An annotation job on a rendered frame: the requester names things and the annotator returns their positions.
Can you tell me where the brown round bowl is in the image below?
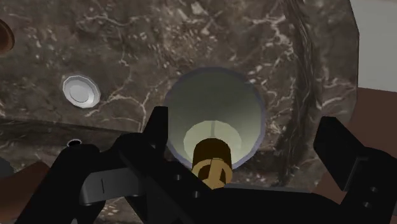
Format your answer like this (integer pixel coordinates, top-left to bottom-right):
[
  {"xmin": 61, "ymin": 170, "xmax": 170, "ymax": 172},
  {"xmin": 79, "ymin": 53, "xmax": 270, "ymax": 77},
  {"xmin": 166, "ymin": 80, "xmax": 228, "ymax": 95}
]
[{"xmin": 0, "ymin": 18, "xmax": 16, "ymax": 57}]

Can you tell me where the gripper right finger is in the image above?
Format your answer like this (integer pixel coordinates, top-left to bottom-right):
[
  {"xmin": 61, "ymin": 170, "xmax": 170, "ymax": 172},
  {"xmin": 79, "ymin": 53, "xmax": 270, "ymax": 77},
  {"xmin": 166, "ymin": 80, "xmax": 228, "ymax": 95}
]
[{"xmin": 313, "ymin": 116, "xmax": 397, "ymax": 224}]

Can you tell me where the dark marble table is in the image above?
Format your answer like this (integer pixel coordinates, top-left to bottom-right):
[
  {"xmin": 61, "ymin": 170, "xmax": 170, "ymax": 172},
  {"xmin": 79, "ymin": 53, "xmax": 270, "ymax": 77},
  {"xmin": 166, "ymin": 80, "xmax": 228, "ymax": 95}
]
[{"xmin": 0, "ymin": 0, "xmax": 361, "ymax": 224}]

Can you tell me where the pale green cup lavender rim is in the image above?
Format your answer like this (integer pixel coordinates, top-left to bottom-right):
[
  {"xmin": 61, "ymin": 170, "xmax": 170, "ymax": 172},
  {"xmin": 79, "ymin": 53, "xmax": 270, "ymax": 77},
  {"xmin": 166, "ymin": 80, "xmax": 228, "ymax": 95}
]
[{"xmin": 163, "ymin": 66, "xmax": 267, "ymax": 171}]

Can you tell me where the brown and gold cylinder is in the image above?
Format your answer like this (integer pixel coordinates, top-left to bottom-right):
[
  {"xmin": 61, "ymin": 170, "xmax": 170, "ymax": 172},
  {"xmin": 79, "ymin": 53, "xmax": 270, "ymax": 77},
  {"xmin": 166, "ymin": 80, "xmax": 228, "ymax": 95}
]
[{"xmin": 191, "ymin": 137, "xmax": 233, "ymax": 190}]

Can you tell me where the small white plate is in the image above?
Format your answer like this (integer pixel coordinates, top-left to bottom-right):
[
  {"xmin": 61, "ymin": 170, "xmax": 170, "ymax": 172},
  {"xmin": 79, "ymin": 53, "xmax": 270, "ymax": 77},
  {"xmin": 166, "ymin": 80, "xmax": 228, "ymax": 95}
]
[{"xmin": 62, "ymin": 74, "xmax": 102, "ymax": 109}]

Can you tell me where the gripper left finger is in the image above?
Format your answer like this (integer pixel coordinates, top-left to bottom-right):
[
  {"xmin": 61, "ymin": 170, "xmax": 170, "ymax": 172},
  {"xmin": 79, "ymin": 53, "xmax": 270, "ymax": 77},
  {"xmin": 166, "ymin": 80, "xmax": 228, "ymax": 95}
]
[{"xmin": 15, "ymin": 106, "xmax": 216, "ymax": 224}]

